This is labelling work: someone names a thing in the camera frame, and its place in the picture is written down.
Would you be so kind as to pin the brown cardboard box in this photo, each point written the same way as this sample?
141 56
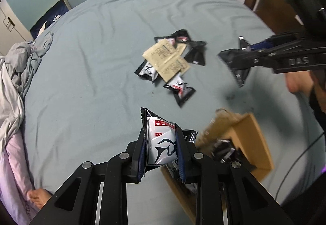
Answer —
254 143

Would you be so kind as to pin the person's black pants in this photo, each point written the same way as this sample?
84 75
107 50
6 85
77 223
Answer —
318 102

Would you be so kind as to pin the person's left foot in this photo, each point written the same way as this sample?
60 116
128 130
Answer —
38 195

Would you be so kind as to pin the person's foot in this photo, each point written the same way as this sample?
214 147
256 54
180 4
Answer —
38 195
295 83

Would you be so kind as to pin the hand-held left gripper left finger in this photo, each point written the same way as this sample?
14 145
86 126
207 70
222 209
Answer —
141 167

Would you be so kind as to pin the plain black snack pack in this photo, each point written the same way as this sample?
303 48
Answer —
242 77

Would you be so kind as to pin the pile of black white packets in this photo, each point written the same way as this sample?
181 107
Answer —
196 54

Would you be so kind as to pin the dark blue framed picture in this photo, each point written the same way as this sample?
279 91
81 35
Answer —
48 18

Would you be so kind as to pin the horse print snack pack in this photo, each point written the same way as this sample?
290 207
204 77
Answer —
160 143

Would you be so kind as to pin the person's right foot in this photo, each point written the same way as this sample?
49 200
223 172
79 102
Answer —
295 83

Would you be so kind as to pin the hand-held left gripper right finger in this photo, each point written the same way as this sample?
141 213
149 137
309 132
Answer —
181 163

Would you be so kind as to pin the grey crumpled blanket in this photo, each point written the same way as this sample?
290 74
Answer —
12 92

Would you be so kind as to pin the white cabinet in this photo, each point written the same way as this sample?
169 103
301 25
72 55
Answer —
10 30

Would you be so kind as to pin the beige snack sachet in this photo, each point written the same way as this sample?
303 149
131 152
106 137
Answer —
158 53
173 68
181 49

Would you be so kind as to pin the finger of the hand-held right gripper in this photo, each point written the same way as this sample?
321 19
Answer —
270 42
285 60

